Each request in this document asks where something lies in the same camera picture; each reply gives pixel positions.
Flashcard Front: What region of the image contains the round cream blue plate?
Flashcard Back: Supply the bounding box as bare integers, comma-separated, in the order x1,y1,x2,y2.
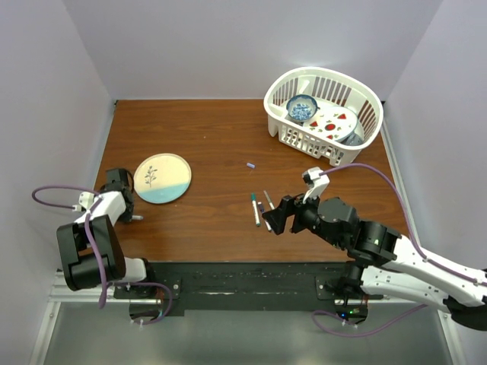
133,153,192,205

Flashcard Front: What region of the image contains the white plastic dish basket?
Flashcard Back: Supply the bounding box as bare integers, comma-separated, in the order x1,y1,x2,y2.
263,67,384,167

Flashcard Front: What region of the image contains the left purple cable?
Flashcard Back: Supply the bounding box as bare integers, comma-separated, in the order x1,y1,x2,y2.
31,184,174,325

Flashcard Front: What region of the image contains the green pen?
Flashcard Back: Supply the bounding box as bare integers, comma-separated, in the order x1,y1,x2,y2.
263,190,275,210

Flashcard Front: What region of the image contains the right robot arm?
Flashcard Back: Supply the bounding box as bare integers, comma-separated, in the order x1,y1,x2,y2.
263,196,486,331

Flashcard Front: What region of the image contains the watermelon pattern plate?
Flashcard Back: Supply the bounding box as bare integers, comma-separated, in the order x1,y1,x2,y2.
304,106,358,142

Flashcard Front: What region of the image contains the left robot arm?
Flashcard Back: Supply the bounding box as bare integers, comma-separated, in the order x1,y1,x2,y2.
56,168,158,298

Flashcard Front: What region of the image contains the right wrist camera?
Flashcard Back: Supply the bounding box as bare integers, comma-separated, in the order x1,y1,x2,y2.
301,167,329,203

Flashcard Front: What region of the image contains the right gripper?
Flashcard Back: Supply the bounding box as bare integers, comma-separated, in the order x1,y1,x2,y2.
261,186,345,249

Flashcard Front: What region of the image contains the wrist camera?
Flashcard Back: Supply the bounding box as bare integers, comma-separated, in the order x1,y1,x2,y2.
301,167,329,203
72,191,96,212

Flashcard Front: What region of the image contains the teal white marker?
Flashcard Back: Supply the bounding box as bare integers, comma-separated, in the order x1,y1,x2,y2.
252,200,261,227

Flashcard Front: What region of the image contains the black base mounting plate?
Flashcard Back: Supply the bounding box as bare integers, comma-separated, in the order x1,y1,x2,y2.
114,262,368,323

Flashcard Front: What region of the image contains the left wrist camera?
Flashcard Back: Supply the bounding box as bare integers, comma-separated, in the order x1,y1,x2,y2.
72,191,96,212

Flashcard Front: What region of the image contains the blue patterned bowl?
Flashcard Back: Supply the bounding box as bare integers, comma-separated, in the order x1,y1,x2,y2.
286,94,319,122

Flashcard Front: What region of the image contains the grey dish in basket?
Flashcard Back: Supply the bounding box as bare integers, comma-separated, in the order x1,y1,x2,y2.
340,132,364,146

